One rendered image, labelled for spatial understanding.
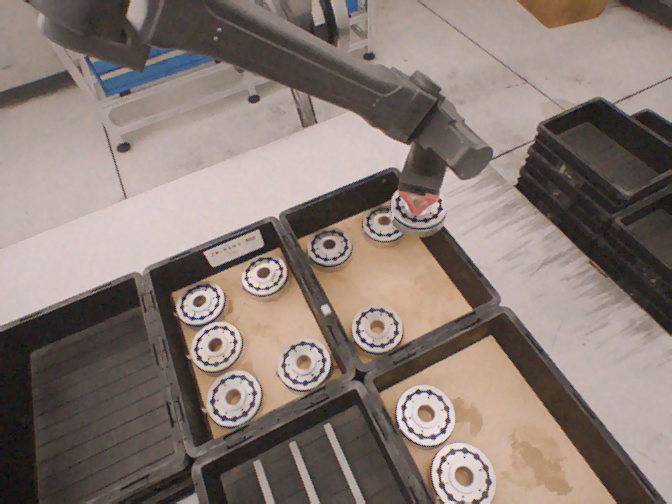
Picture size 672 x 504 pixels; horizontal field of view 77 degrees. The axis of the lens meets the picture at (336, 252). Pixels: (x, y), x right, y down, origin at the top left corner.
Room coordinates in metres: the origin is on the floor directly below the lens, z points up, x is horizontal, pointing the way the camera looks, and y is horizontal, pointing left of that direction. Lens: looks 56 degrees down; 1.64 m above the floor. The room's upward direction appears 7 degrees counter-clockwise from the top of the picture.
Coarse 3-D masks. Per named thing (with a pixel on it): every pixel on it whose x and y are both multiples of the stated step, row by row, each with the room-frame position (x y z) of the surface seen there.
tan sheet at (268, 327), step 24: (240, 264) 0.54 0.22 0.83; (240, 288) 0.48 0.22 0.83; (288, 288) 0.46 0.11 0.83; (240, 312) 0.42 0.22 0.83; (264, 312) 0.41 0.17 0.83; (288, 312) 0.40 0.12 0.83; (192, 336) 0.38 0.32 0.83; (264, 336) 0.36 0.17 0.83; (288, 336) 0.35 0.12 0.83; (312, 336) 0.34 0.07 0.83; (264, 360) 0.30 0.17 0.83; (264, 384) 0.26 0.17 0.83; (264, 408) 0.21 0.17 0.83; (216, 432) 0.18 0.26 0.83
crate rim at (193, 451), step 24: (216, 240) 0.54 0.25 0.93; (288, 240) 0.52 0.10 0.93; (168, 264) 0.50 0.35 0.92; (312, 288) 0.40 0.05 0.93; (336, 336) 0.29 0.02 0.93; (168, 360) 0.30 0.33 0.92; (336, 384) 0.21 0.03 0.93; (288, 408) 0.18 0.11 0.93; (240, 432) 0.15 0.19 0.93; (192, 456) 0.13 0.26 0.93
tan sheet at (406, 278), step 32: (352, 224) 0.62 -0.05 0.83; (384, 256) 0.51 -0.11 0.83; (416, 256) 0.50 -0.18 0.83; (352, 288) 0.44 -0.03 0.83; (384, 288) 0.43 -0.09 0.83; (416, 288) 0.42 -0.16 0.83; (448, 288) 0.41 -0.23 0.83; (352, 320) 0.37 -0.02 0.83; (416, 320) 0.35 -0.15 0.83; (448, 320) 0.34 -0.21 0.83
